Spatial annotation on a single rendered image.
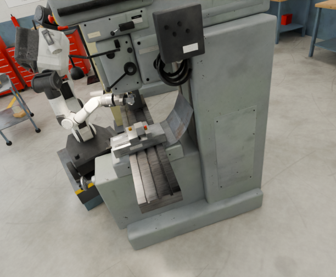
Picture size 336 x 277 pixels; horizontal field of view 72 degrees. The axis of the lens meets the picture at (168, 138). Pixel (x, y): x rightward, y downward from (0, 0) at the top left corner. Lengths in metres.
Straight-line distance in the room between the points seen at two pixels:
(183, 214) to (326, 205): 1.24
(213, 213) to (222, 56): 1.28
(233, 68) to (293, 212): 1.43
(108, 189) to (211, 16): 1.30
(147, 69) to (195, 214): 1.24
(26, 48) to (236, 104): 1.35
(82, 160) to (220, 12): 1.63
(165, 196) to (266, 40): 1.00
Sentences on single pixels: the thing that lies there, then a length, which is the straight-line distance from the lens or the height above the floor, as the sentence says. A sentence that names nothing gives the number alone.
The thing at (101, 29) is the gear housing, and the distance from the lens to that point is 1.30.
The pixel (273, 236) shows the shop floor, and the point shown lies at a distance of 2.20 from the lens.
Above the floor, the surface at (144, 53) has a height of 1.52.
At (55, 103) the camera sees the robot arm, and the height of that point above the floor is 1.29.
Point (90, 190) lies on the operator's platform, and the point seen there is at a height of 0.31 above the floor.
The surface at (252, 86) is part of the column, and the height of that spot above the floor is 1.20.
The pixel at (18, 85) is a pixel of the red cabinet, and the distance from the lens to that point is 6.70.
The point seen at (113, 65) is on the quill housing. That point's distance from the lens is 1.36.
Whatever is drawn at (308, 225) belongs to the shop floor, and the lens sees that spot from 2.32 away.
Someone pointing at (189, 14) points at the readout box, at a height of 1.69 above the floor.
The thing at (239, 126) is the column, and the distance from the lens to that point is 1.65.
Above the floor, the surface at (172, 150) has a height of 0.85.
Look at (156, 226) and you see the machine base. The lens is 2.04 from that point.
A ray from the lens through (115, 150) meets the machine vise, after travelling 1.50.
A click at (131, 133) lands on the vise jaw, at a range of 1.52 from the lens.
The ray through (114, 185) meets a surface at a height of 0.68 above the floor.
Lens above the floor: 1.89
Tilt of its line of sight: 37 degrees down
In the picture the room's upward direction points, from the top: 13 degrees counter-clockwise
